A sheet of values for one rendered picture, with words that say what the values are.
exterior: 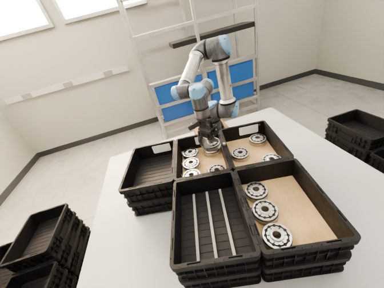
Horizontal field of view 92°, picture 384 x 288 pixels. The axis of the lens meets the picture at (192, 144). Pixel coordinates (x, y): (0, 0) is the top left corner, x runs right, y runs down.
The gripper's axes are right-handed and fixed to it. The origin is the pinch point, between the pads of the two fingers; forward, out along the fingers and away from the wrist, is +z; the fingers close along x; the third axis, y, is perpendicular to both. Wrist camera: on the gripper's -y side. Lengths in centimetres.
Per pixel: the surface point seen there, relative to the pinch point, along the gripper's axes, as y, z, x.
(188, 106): -145, 54, 120
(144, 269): 5, 25, -61
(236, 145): 3.2, 14.6, 22.8
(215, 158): -1.1, 14.0, 5.7
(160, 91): -164, 20, 93
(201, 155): -11.3, 14.0, 3.7
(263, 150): 20.5, 14.6, 25.5
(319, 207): 56, 11, -2
